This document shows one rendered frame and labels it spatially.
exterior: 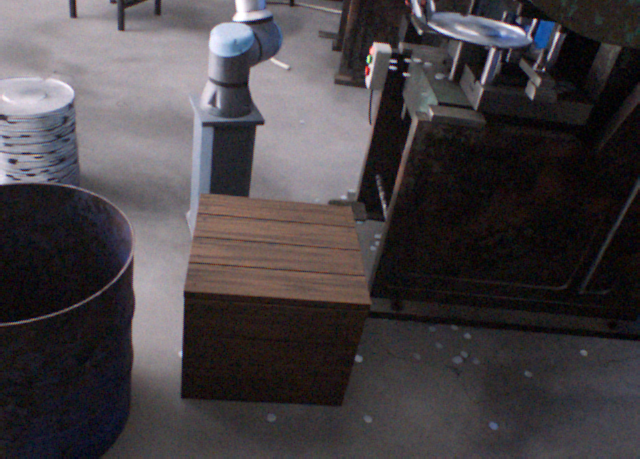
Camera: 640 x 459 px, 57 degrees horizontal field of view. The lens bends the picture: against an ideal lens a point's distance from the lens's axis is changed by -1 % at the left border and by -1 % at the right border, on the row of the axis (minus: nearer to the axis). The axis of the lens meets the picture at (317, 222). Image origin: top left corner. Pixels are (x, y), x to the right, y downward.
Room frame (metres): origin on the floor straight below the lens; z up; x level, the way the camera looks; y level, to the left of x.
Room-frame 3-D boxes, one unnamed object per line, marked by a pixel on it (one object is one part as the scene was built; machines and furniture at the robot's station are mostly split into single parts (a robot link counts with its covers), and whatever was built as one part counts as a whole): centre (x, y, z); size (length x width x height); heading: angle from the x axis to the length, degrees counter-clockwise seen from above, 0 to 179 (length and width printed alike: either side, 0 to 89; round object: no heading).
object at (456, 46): (1.66, -0.28, 0.72); 0.25 x 0.14 x 0.14; 98
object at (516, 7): (1.68, -0.46, 0.86); 0.20 x 0.16 x 0.05; 8
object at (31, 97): (1.66, 0.98, 0.33); 0.29 x 0.29 x 0.01
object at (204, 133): (1.60, 0.33, 0.23); 0.19 x 0.19 x 0.45; 27
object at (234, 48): (1.61, 0.32, 0.62); 0.13 x 0.12 x 0.14; 159
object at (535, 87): (1.51, -0.48, 0.76); 0.17 x 0.06 x 0.10; 8
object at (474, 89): (1.68, -0.45, 0.68); 0.45 x 0.30 x 0.06; 8
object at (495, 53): (1.49, -0.35, 0.75); 0.03 x 0.03 x 0.10; 8
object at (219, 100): (1.60, 0.33, 0.50); 0.15 x 0.15 x 0.10
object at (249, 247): (1.13, 0.08, 0.18); 0.40 x 0.38 x 0.35; 100
